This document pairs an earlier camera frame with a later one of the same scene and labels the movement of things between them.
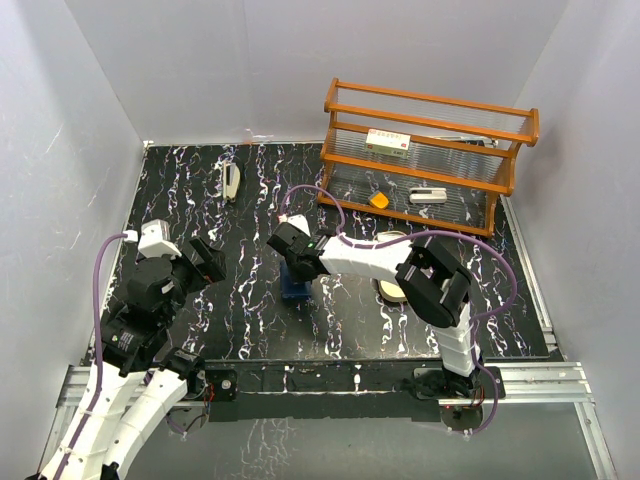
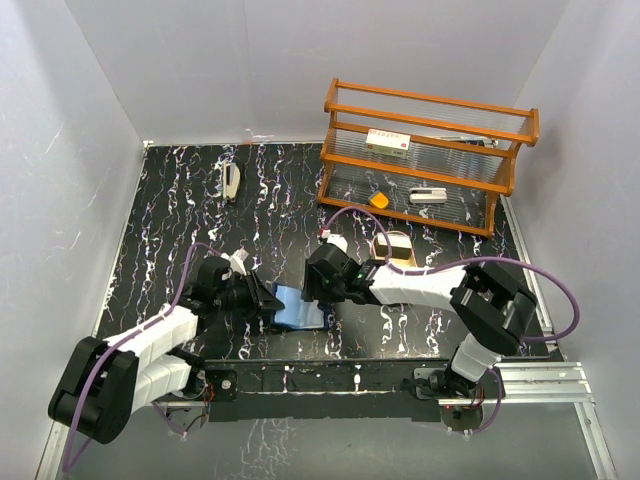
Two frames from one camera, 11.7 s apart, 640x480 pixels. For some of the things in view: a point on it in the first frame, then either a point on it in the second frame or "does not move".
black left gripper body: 190,275 → 237,296
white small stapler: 427,195 does not move
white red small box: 388,143 does not move
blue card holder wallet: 291,288 → 297,313
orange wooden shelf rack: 422,158 does not move
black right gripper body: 296,272 → 330,291
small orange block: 380,200 does not move
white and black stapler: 231,177 does not move
